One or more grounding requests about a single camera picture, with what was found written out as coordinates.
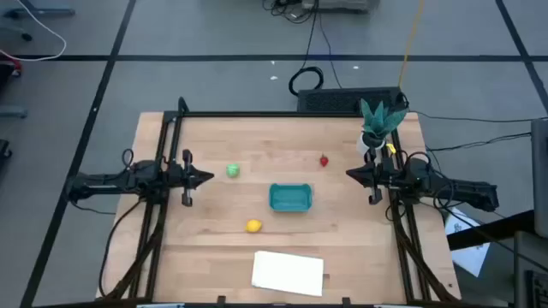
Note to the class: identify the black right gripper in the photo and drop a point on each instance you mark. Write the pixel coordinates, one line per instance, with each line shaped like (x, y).
(385, 175)

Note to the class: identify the white plant pot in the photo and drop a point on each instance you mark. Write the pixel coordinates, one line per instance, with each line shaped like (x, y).
(361, 145)

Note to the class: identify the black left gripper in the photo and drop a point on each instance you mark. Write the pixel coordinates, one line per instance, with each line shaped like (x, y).
(177, 175)

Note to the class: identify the green snake plant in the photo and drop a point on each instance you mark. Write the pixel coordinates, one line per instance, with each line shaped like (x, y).
(379, 120)

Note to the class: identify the yellow toy lemon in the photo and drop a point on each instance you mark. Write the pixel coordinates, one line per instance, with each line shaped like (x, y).
(253, 226)

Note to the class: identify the black frame bracket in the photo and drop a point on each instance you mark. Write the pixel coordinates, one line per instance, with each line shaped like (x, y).
(220, 300)
(346, 301)

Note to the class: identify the teal plastic container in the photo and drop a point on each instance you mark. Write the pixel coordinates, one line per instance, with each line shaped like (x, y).
(291, 197)

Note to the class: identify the grey desk foot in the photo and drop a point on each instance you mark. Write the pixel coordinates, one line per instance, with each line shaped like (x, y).
(13, 112)
(43, 10)

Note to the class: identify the black chair caster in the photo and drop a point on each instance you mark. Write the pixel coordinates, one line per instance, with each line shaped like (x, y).
(26, 37)

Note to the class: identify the white folded cloth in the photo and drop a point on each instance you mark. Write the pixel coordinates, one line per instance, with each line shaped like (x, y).
(287, 274)

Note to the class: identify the small yellow tag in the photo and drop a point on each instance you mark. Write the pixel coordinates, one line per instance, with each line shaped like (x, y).
(391, 148)

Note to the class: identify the green toy cabbage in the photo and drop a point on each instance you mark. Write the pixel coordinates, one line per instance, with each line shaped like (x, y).
(233, 170)

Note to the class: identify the red toy strawberry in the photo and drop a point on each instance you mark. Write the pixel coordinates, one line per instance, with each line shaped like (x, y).
(324, 161)

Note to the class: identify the red object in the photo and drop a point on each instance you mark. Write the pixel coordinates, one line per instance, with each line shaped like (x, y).
(15, 66)

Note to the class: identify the grey device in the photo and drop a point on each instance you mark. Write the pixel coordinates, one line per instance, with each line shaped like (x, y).
(338, 4)

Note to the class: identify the grey box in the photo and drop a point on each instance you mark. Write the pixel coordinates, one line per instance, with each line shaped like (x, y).
(540, 179)

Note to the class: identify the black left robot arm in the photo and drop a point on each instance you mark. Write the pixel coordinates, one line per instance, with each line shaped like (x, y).
(107, 181)

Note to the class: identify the white paper sheets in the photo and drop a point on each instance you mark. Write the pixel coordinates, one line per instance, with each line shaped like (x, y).
(468, 256)

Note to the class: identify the silver aluminium bar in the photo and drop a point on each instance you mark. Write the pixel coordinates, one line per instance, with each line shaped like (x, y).
(398, 306)
(160, 305)

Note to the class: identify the black mesh computer case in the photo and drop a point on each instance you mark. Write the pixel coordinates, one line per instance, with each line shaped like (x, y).
(342, 100)

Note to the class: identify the black bar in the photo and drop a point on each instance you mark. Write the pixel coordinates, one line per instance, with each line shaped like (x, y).
(492, 231)

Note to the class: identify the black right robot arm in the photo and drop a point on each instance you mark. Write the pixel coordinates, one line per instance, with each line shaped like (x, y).
(462, 188)

